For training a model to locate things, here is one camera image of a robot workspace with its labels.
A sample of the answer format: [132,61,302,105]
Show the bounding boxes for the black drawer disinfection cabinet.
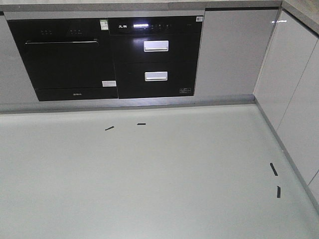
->
[108,15,203,99]

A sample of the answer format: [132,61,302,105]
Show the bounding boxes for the grey cabinet door panel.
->
[194,9,278,98]

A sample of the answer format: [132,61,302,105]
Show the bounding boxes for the black built-in dishwasher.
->
[8,18,118,101]

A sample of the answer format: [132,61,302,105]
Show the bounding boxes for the grey side cabinet doors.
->
[253,9,319,192]

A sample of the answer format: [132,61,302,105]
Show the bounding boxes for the grey left cabinet panel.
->
[0,15,38,104]

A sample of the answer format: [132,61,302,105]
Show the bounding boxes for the grey stone countertop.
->
[0,0,319,15]

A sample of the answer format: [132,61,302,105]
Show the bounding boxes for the lower silver drawer handle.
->
[145,72,168,82]

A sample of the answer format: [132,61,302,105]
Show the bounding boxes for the silver drawer handle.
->
[144,40,169,52]
[145,72,168,82]

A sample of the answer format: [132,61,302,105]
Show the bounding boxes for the upper silver drawer handle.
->
[144,40,169,52]

